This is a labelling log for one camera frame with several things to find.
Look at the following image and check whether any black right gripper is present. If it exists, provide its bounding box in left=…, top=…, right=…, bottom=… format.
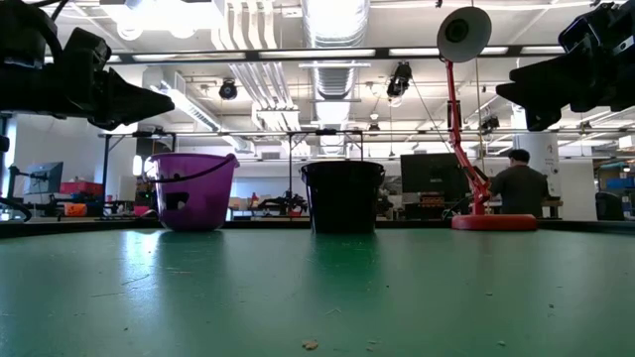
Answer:
left=495, top=0, right=635, bottom=133

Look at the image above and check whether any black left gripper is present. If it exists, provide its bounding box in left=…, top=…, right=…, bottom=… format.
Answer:
left=0, top=61, right=176, bottom=132

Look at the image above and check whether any white round column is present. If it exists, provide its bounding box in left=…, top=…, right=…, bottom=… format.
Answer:
left=513, top=132, right=561, bottom=197

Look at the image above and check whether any person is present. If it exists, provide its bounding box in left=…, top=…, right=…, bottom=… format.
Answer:
left=485, top=148, right=551, bottom=218

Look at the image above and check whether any red storage bin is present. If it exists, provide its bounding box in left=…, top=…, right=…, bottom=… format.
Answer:
left=59, top=180, right=104, bottom=195

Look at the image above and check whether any small computer monitor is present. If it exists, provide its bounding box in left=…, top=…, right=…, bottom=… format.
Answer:
left=23, top=161, right=64, bottom=195

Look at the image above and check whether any purple face-printed plastic bucket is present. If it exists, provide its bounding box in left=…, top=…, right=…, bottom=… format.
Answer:
left=148, top=152, right=240, bottom=233

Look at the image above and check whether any large black monitor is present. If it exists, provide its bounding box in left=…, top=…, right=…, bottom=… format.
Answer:
left=400, top=152, right=470, bottom=194

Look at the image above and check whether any black office chair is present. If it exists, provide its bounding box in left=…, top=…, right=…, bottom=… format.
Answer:
left=594, top=190, right=626, bottom=222

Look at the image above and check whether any red desk lamp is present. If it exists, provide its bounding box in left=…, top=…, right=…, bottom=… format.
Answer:
left=436, top=5, right=539, bottom=232

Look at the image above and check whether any black plastic bucket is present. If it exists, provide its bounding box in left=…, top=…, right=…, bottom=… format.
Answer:
left=300, top=161, right=387, bottom=235

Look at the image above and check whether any black background frame stand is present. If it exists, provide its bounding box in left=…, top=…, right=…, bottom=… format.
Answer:
left=98, top=129, right=178, bottom=219

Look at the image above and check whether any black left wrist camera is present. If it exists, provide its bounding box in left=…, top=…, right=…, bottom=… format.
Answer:
left=62, top=27, right=113, bottom=108

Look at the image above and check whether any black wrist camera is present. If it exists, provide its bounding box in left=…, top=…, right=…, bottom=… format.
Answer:
left=558, top=12, right=605, bottom=57
left=62, top=27, right=113, bottom=108

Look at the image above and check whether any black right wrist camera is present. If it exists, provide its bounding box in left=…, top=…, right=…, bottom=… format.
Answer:
left=558, top=12, right=605, bottom=57

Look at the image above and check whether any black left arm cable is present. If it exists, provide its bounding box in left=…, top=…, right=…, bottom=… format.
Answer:
left=29, top=0, right=70, bottom=24

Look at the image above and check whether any silver air duct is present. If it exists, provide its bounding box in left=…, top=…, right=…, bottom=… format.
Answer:
left=301, top=0, right=372, bottom=103

